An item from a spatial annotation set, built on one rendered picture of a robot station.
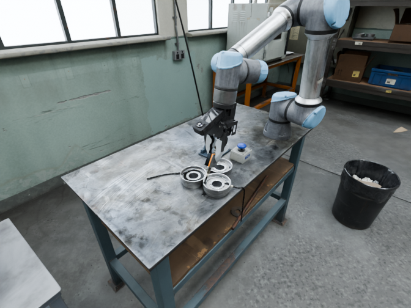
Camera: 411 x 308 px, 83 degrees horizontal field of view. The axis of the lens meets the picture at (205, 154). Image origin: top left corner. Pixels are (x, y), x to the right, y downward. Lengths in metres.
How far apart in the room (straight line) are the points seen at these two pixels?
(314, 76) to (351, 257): 1.26
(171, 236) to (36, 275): 0.45
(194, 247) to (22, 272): 0.58
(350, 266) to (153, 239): 1.40
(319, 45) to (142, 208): 0.90
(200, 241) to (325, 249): 1.06
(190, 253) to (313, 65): 0.91
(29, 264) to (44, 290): 0.13
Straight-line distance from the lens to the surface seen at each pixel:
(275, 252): 1.76
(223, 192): 0.85
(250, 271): 1.65
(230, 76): 0.74
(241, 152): 1.05
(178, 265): 1.00
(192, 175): 0.95
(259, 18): 3.03
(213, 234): 1.08
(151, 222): 0.81
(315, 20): 1.05
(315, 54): 1.08
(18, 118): 2.22
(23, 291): 0.97
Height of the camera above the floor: 1.39
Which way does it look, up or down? 32 degrees down
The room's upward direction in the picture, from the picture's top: straight up
